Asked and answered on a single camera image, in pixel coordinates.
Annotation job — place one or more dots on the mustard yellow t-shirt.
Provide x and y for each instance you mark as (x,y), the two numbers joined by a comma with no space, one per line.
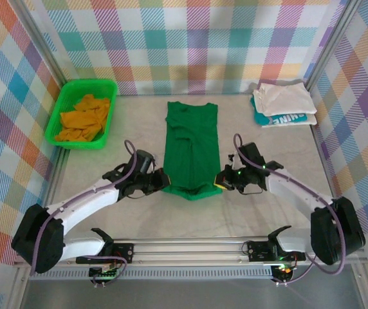
(81,119)

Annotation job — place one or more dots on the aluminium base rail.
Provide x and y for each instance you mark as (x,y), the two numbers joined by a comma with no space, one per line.
(187,252)

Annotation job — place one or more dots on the aluminium frame post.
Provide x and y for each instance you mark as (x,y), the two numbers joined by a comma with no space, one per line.
(40,40)
(332,42)

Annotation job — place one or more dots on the white t-shirt with teal print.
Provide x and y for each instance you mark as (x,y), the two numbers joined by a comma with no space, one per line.
(290,119)

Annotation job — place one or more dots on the left controller circuit board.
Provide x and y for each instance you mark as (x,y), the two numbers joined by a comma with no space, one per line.
(105,273)

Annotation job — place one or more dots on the controller circuit board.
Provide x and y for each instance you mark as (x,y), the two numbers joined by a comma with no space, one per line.
(105,273)
(283,272)

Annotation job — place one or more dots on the right controller circuit board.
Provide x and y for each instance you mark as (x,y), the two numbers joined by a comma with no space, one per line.
(283,272)

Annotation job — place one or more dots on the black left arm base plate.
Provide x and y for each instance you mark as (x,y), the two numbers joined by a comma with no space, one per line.
(126,252)

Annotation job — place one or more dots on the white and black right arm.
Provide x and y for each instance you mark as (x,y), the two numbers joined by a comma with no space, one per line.
(299,190)

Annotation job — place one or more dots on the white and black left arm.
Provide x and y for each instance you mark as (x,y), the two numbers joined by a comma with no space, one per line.
(74,206)

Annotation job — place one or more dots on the teal folded t-shirt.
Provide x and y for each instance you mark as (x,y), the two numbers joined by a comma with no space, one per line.
(261,119)

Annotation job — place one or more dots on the green t-shirt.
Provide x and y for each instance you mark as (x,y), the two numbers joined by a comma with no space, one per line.
(192,151)

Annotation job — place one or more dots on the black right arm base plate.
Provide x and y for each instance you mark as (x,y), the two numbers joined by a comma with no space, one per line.
(258,251)

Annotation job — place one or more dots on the white folded t-shirt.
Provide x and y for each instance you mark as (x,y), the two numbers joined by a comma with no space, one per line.
(287,99)

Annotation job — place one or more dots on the green plastic basket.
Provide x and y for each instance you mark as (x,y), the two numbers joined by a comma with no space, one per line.
(74,85)

